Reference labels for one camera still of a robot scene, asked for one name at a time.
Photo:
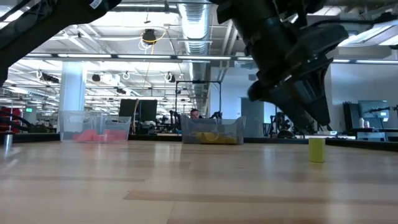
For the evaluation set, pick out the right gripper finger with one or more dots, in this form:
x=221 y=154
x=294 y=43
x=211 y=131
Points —
x=280 y=98
x=314 y=99

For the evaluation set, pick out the yellow arch-shaped block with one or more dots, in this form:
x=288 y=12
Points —
x=200 y=139

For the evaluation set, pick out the red wooden block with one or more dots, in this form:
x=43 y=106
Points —
x=87 y=137
x=115 y=136

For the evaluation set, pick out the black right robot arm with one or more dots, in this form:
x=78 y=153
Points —
x=264 y=28

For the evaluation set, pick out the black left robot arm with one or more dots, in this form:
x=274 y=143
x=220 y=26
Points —
x=46 y=21

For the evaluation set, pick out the black background robot arm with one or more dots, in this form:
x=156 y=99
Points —
x=284 y=134
x=171 y=119
x=216 y=114

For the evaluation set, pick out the grey door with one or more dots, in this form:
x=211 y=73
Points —
x=252 y=118

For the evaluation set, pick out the black cabinet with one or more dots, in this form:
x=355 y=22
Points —
x=349 y=115

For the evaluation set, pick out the white bottle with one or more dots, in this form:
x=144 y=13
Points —
x=367 y=124
x=361 y=123

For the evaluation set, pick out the dark grey plastic bin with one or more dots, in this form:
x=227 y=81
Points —
x=214 y=124

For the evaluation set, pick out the person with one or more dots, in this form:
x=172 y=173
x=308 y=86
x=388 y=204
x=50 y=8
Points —
x=195 y=113

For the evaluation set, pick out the black monitor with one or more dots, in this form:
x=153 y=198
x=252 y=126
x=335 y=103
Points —
x=148 y=109
x=127 y=109

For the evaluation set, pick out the linear ceiling light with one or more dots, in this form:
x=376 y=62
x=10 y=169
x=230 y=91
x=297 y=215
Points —
x=140 y=56

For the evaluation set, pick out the clear plastic bin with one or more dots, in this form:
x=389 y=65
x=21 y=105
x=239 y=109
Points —
x=93 y=119

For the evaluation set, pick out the white pillar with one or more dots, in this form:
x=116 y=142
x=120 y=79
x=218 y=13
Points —
x=72 y=87

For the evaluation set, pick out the green exit sign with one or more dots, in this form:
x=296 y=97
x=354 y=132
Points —
x=29 y=109

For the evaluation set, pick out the red equipment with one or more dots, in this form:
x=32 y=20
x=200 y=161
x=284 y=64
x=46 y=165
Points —
x=15 y=111

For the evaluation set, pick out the grey wall vent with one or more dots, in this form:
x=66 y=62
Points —
x=252 y=77

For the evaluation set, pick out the silver ventilation duct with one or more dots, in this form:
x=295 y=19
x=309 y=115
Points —
x=196 y=25

